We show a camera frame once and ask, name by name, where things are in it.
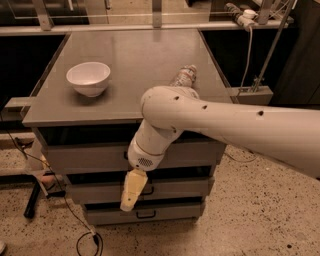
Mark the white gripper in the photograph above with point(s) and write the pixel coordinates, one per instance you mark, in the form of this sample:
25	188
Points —
142	157

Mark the grey top drawer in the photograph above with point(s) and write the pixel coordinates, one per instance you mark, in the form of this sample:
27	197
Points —
111	157

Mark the grey drawer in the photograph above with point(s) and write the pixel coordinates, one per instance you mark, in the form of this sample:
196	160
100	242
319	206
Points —
97	193
146	213
111	157

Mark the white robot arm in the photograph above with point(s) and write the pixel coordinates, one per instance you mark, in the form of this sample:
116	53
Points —
289	136

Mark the grey bottom drawer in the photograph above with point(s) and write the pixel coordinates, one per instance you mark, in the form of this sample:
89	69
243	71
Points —
146	213

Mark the grey middle drawer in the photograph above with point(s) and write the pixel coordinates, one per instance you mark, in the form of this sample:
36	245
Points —
97	193

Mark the grey drawer cabinet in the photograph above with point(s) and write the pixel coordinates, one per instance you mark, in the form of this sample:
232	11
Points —
139	60

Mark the white bowl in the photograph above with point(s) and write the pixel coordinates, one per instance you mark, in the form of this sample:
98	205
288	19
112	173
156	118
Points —
89	78

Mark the black table leg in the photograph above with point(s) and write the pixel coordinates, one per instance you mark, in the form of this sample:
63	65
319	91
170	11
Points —
30	208

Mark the clear plastic water bottle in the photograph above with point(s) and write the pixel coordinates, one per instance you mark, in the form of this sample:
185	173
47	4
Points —
186	77

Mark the white power strip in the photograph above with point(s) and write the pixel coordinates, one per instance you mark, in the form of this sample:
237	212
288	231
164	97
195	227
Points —
244	18

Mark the metal diagonal rod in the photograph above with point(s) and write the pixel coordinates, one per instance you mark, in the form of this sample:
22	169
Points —
288	8

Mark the grey left bracket block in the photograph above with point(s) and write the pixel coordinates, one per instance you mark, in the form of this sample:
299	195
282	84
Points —
16	108

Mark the grey bracket block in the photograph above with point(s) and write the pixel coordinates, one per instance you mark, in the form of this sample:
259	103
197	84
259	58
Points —
261	97
16	108

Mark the grey right bracket block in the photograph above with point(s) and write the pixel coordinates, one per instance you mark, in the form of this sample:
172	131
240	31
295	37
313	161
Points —
261	97

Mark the grey back rail shelf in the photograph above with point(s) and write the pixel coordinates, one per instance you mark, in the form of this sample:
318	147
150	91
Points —
65	29

